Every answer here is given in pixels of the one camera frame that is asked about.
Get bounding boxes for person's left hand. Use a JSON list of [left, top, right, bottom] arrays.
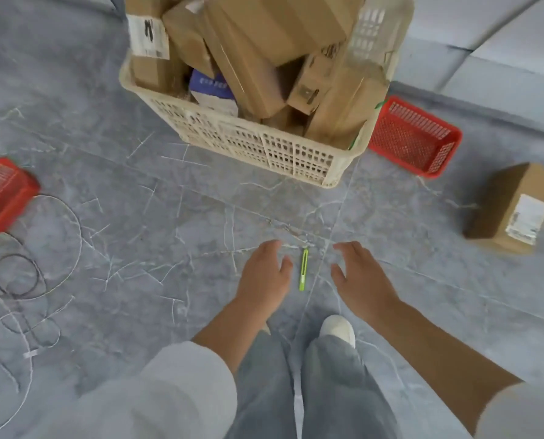
[[234, 240, 295, 312]]

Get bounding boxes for person's right hand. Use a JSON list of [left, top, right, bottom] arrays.
[[330, 241, 402, 316]]

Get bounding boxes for person's left forearm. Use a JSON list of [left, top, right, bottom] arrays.
[[191, 298, 273, 376]]

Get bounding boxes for person's right forearm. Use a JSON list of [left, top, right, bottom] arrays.
[[372, 298, 525, 436]]

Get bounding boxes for green utility knife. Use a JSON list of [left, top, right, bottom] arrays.
[[299, 248, 310, 292]]

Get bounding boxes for person's white shoe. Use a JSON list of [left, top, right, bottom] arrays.
[[319, 314, 357, 349]]

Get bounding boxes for person's grey jeans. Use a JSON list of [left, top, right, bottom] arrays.
[[224, 331, 401, 439]]

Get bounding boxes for cream plastic lattice basket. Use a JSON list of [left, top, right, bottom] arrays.
[[119, 0, 416, 190]]

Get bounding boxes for red plastic mesh basket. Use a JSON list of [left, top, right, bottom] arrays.
[[368, 96, 463, 180], [0, 157, 41, 239]]

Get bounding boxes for person's left white sleeve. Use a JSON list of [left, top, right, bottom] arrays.
[[23, 340, 239, 439]]

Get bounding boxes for person's white sleeve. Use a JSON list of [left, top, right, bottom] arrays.
[[23, 340, 239, 439], [474, 381, 544, 439]]

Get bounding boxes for cardboard box with white label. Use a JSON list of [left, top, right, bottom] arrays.
[[463, 162, 544, 255]]

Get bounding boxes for blue and white packet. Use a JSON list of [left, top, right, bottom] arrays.
[[189, 68, 240, 117]]

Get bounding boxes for pile of cardboard boxes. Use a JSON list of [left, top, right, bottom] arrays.
[[125, 0, 390, 150]]

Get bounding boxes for person's right white sleeve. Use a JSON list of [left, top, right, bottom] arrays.
[[474, 381, 544, 439]]

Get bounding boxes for thin grey wire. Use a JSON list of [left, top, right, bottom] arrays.
[[0, 194, 84, 301]]

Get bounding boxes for black cable loop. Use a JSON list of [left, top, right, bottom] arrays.
[[0, 253, 42, 300]]

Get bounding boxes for white cable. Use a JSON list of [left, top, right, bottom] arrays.
[[0, 294, 77, 436]]

